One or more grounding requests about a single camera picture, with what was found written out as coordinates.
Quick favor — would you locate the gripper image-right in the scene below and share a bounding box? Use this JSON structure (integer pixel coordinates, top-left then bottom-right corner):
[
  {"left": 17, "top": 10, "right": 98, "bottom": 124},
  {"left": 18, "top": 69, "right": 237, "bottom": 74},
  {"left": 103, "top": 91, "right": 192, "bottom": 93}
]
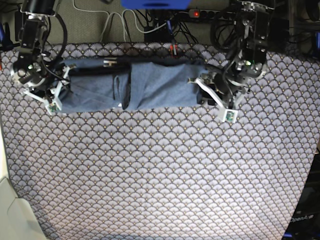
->
[{"left": 188, "top": 73, "right": 250, "bottom": 123}]

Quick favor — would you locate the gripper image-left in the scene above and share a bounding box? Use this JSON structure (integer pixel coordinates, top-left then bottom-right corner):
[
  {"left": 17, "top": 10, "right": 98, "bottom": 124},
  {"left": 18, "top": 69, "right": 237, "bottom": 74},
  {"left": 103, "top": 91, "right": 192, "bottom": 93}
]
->
[{"left": 11, "top": 62, "right": 77, "bottom": 116}]

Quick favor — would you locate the blue T-shirt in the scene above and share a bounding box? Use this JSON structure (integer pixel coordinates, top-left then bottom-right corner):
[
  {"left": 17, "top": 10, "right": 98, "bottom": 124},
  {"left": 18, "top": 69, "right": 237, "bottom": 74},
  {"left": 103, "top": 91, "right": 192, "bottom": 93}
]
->
[{"left": 59, "top": 62, "right": 209, "bottom": 114}]

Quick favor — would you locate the fan-patterned tablecloth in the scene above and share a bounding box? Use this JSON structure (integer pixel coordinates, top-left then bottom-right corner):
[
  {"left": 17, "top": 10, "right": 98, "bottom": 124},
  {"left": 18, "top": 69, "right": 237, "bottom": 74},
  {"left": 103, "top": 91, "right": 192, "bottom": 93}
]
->
[{"left": 0, "top": 50, "right": 320, "bottom": 240}]

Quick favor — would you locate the red table clamp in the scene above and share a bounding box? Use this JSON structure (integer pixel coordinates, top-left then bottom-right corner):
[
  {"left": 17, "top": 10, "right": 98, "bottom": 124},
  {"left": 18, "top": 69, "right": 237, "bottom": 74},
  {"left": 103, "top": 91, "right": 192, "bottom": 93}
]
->
[{"left": 169, "top": 44, "right": 179, "bottom": 58}]

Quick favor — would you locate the black power strip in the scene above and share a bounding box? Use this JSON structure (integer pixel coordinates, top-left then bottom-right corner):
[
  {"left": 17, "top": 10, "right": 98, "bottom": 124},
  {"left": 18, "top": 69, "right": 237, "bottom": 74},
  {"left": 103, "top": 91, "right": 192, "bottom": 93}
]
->
[{"left": 185, "top": 9, "right": 237, "bottom": 23}]

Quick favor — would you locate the black box under table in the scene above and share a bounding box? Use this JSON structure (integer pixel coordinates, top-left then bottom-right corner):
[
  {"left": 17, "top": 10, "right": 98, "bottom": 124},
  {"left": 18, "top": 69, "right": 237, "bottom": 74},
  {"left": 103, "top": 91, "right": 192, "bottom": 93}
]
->
[{"left": 144, "top": 24, "right": 172, "bottom": 43}]

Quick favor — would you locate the blue box overhead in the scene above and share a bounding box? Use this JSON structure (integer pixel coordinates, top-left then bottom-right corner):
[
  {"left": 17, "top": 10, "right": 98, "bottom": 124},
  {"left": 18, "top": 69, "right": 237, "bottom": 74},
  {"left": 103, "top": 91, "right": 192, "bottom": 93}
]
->
[{"left": 121, "top": 0, "right": 191, "bottom": 10}]

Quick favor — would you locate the beige furniture corner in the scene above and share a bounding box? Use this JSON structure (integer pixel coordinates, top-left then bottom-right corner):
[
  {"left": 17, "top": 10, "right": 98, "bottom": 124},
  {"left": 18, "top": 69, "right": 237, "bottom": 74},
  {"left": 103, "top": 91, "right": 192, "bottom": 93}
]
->
[{"left": 0, "top": 131, "right": 46, "bottom": 240}]

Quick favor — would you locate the white cable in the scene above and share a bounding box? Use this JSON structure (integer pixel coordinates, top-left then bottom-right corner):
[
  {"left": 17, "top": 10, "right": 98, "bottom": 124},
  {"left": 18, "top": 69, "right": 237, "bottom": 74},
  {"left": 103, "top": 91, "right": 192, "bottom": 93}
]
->
[{"left": 72, "top": 0, "right": 168, "bottom": 42}]

